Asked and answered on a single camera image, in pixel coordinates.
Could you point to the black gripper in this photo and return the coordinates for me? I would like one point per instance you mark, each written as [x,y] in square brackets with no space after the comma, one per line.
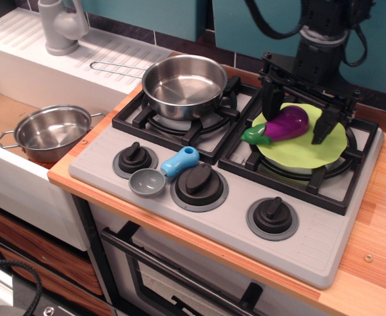
[334,96]

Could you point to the purple toy eggplant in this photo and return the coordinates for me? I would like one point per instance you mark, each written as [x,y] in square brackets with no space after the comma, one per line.
[291,122]

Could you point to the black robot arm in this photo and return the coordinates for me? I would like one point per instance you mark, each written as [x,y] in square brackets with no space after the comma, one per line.
[313,74]

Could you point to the lime green plate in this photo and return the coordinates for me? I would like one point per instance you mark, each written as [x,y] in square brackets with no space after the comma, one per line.
[301,153]

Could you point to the black right stove knob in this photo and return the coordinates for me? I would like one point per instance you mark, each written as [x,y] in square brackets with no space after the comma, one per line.
[272,219]

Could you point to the black stove knob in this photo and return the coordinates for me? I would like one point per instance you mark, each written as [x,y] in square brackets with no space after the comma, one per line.
[132,159]
[200,189]
[272,219]

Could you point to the grey toy stove top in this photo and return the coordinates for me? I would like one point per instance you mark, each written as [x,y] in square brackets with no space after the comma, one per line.
[312,254]

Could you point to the black middle stove knob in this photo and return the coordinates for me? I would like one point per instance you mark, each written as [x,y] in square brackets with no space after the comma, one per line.
[200,189]

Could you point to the black left stove knob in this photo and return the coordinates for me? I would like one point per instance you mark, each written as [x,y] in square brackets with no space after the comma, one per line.
[132,159]

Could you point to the black right burner grate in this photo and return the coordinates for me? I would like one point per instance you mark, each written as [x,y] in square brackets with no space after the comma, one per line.
[331,187]

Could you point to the black burner grate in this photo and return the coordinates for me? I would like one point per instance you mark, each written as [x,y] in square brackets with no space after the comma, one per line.
[209,135]
[331,187]

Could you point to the black left burner grate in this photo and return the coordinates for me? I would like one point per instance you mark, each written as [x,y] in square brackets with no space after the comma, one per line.
[209,135]

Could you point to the grey toy faucet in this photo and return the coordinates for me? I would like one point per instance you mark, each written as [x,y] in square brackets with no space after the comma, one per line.
[62,30]

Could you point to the wood front drawer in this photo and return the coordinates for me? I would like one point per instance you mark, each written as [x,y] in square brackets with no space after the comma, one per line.
[66,272]

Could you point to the white toy sink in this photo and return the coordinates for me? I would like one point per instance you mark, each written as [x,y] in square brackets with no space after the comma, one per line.
[30,79]

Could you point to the steel saucepan with handle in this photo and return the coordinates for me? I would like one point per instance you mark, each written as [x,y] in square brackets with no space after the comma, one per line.
[182,87]

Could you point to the blue handled grey spoon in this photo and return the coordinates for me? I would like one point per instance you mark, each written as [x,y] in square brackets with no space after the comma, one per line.
[148,183]

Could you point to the oven door with handle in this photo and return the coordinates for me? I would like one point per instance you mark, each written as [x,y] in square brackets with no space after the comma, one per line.
[173,291]

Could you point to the steel two-handled pot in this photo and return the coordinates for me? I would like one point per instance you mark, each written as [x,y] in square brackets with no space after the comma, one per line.
[48,134]

